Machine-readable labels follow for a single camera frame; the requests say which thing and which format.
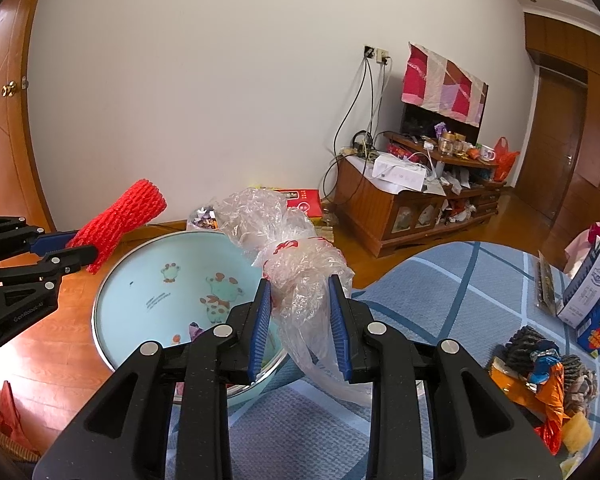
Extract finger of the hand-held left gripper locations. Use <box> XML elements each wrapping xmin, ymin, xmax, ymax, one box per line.
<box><xmin>0</xmin><ymin>244</ymin><xmax>100</xmax><ymax>295</ymax></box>
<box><xmin>0</xmin><ymin>216</ymin><xmax>81</xmax><ymax>267</ymax></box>

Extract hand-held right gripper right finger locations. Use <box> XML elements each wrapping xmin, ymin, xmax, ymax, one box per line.
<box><xmin>328</xmin><ymin>274</ymin><xmax>563</xmax><ymax>480</ymax></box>

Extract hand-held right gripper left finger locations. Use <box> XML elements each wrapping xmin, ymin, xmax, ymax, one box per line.
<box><xmin>32</xmin><ymin>278</ymin><xmax>273</xmax><ymax>480</ymax></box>

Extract clear plastic bag red print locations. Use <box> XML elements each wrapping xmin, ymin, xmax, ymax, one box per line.
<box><xmin>215</xmin><ymin>187</ymin><xmax>381</xmax><ymax>408</ymax></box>

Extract red foam fruit net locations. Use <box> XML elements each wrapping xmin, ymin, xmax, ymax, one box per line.
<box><xmin>66</xmin><ymin>178</ymin><xmax>168</xmax><ymax>275</ymax></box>

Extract pale blue cartoon print basin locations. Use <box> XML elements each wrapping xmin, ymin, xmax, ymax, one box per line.
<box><xmin>94</xmin><ymin>230</ymin><xmax>293</xmax><ymax>401</ymax></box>

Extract blue wrapper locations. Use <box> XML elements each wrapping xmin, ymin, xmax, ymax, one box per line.
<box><xmin>527</xmin><ymin>347</ymin><xmax>563</xmax><ymax>391</ymax></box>

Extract orange snack wrapper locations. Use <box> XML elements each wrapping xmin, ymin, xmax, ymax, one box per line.
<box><xmin>489</xmin><ymin>357</ymin><xmax>566</xmax><ymax>428</ymax></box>

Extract grey striped cloth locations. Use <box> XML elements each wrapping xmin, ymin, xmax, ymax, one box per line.
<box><xmin>562</xmin><ymin>355</ymin><xmax>600</xmax><ymax>416</ymax></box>

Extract yellow sponge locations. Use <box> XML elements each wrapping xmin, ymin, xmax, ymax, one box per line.
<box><xmin>562</xmin><ymin>412</ymin><xmax>593</xmax><ymax>456</ymax></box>

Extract blue plaid tablecloth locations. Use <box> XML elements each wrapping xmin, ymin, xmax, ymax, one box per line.
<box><xmin>220</xmin><ymin>241</ymin><xmax>600</xmax><ymax>480</ymax></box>

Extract light wooden door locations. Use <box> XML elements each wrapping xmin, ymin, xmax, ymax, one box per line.
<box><xmin>0</xmin><ymin>0</ymin><xmax>58</xmax><ymax>226</ymax></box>

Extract yellow bucket with bag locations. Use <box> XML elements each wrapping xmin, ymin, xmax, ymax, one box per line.
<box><xmin>186</xmin><ymin>205</ymin><xmax>226</xmax><ymax>231</ymax></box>

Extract wooden television cabinet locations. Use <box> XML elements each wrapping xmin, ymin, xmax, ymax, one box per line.
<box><xmin>337</xmin><ymin>131</ymin><xmax>508</xmax><ymax>256</ymax></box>

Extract red cardboard box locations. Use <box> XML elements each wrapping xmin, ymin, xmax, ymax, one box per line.
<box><xmin>280</xmin><ymin>188</ymin><xmax>323</xmax><ymax>221</ymax></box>

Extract flat white box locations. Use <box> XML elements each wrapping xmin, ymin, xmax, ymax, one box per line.
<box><xmin>372</xmin><ymin>157</ymin><xmax>428</xmax><ymax>193</ymax></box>

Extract clear packet dark contents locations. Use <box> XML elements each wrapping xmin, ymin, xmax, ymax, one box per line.
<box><xmin>534</xmin><ymin>250</ymin><xmax>568</xmax><ymax>317</ymax></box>

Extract orange red shopping bag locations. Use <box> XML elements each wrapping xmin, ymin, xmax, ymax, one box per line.
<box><xmin>492</xmin><ymin>136</ymin><xmax>521</xmax><ymax>182</ymax></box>

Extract tall white milk carton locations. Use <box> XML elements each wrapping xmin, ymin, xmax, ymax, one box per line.
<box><xmin>555</xmin><ymin>235</ymin><xmax>600</xmax><ymax>328</ymax></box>

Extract television with red cloth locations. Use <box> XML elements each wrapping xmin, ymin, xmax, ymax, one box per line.
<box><xmin>401</xmin><ymin>42</ymin><xmax>490</xmax><ymax>128</ymax></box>

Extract dark wooden door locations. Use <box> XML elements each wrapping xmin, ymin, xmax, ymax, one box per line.
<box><xmin>527</xmin><ymin>65</ymin><xmax>588</xmax><ymax>221</ymax></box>

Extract black hanging cables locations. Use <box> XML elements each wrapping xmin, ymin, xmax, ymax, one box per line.
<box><xmin>322</xmin><ymin>57</ymin><xmax>388</xmax><ymax>201</ymax></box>

